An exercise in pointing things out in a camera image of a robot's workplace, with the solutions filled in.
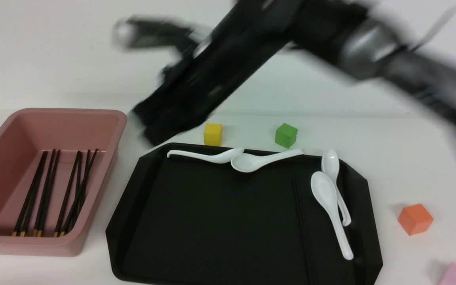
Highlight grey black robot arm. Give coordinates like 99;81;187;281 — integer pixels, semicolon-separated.
133;0;456;146

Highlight orange cube block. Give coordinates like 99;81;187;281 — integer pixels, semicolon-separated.
397;203;434;236

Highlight white spoon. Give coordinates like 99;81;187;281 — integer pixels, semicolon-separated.
310;171;353;261
167;148;245;164
230;148;305;173
321;148;352;227

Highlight black plastic tray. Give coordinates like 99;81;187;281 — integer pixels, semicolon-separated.
106;143;383;285

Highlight yellow cube block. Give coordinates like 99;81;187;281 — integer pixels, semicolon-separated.
204;124;223;146

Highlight pink plastic bin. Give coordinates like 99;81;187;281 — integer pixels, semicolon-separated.
0;108;127;257

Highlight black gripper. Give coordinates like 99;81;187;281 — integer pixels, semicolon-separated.
133;0;303;146

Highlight white spoon far left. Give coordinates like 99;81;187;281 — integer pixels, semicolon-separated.
167;148;245;164

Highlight black chopstick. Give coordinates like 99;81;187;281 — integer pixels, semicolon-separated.
32;149;61;238
11;151;48;237
54;150;91;238
53;151;82;238
18;152;52;237
61;148;98;235

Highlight green cube block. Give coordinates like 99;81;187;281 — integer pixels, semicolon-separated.
274;123;298;148

